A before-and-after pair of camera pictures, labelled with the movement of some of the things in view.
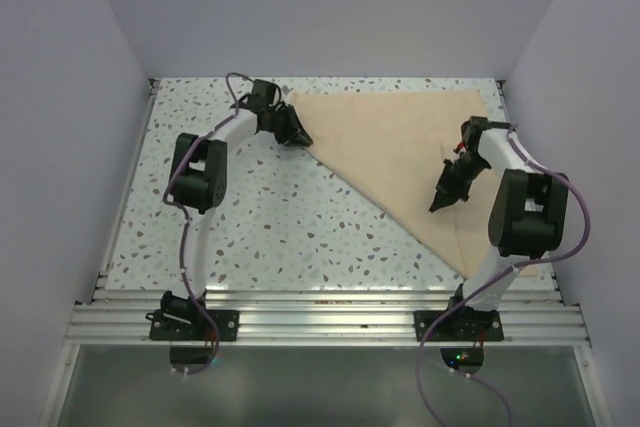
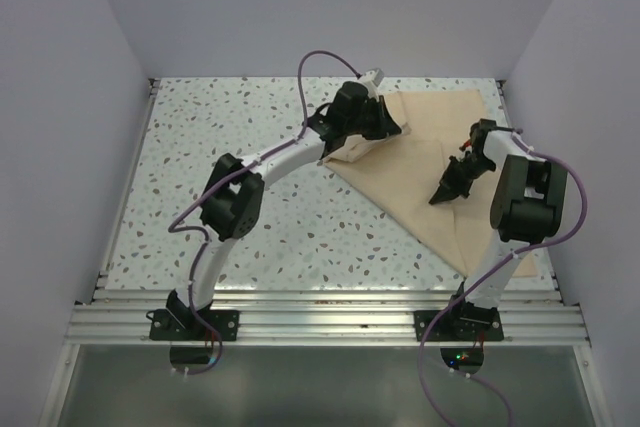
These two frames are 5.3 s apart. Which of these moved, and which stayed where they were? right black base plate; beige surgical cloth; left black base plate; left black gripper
Moved: left black gripper
Stayed: left black base plate; beige surgical cloth; right black base plate
